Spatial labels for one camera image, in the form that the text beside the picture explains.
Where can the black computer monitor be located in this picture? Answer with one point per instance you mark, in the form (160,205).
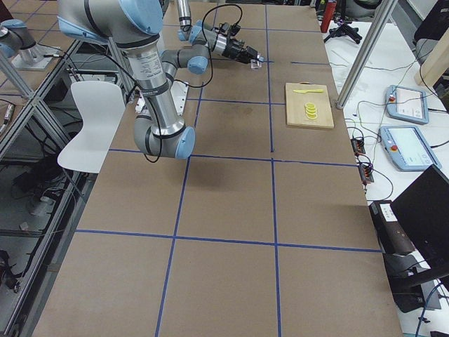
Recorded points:
(422,211)

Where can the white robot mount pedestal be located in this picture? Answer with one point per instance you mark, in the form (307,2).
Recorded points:
(179,93)

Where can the teach pendant tablet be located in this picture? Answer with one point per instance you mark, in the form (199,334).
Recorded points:
(407,148)
(407,104)

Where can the small glass beaker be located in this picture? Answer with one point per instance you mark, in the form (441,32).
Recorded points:
(256,63)

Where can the aluminium frame post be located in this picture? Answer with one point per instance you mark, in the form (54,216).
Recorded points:
(374,32)

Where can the yellow plastic knife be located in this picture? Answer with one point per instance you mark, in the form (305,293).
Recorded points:
(303,91)

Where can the white chair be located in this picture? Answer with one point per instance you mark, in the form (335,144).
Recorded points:
(101,107)

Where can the black desktop box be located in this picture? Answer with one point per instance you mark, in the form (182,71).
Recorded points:
(391,235)

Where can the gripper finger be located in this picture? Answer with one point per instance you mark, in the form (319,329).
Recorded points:
(250,52)
(245,60)

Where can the lower teach pendant tablet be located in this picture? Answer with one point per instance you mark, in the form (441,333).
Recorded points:
(407,148)

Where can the red cylinder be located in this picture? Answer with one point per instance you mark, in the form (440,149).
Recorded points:
(328,15)

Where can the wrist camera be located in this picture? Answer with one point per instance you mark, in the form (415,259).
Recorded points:
(229,30)

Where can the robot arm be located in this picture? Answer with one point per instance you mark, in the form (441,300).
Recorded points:
(188,31)
(135,27)

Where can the upper teach pendant tablet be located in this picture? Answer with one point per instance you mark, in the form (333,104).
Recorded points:
(407,104)

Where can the wooden cutting board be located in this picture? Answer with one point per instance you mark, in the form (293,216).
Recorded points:
(295,114)

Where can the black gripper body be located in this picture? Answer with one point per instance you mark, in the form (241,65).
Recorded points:
(232,51)

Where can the lemon slices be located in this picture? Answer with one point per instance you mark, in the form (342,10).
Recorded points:
(311,111)

